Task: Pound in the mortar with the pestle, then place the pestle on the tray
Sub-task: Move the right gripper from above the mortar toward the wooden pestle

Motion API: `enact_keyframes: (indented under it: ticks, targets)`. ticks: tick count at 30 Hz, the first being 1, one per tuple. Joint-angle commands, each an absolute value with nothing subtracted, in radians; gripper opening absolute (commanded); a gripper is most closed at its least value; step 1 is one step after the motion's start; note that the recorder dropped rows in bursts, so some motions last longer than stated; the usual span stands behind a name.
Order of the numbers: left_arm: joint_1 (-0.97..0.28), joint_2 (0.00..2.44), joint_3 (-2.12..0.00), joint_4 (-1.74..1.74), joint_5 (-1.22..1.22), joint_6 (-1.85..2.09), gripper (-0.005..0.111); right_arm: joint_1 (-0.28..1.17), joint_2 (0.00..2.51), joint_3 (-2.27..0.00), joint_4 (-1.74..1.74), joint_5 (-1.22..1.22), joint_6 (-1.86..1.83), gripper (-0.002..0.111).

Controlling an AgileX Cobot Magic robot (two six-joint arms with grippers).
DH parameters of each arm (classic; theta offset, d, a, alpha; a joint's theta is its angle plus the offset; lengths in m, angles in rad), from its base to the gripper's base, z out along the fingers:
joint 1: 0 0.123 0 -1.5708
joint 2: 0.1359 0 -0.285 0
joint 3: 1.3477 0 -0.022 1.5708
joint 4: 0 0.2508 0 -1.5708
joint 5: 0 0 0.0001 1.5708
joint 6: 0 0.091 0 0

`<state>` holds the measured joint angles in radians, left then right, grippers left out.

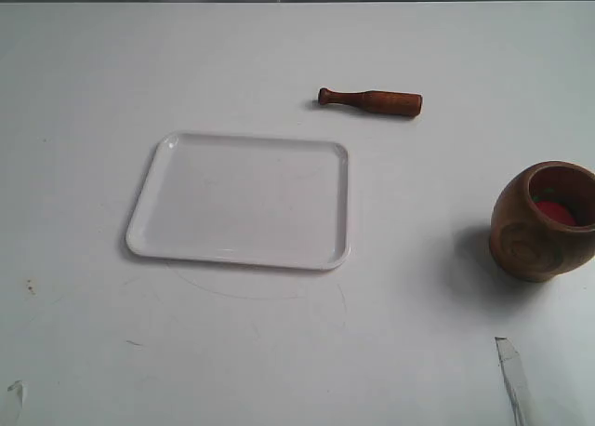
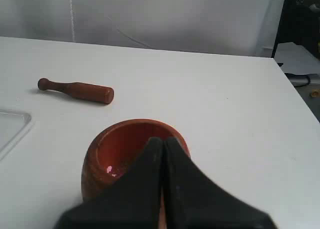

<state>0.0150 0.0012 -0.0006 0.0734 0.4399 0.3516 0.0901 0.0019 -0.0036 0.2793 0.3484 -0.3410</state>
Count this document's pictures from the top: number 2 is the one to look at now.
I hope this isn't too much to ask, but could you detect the white plastic tray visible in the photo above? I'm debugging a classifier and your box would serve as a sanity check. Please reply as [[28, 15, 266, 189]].
[[0, 108, 34, 161]]

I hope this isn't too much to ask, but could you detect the black cable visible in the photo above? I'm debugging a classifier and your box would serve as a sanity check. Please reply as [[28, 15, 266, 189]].
[[277, 61, 320, 88]]

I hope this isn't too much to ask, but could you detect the black stand frame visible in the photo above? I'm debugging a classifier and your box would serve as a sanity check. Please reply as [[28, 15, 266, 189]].
[[271, 0, 320, 59]]

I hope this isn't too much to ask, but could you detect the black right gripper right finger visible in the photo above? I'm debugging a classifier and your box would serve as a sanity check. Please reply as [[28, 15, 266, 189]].
[[162, 137, 275, 229]]

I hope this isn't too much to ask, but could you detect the small yellow object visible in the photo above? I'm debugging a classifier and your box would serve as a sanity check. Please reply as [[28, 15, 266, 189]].
[[309, 89, 320, 98]]

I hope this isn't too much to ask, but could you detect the brown wooden pestle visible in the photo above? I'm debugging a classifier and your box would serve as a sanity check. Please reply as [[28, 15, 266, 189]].
[[37, 78, 115, 105]]

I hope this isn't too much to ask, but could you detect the round wooden jar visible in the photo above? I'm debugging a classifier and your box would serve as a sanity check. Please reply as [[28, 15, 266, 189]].
[[81, 119, 189, 229]]

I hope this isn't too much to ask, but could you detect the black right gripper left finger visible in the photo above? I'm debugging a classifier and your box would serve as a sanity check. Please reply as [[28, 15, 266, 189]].
[[55, 137, 163, 229]]

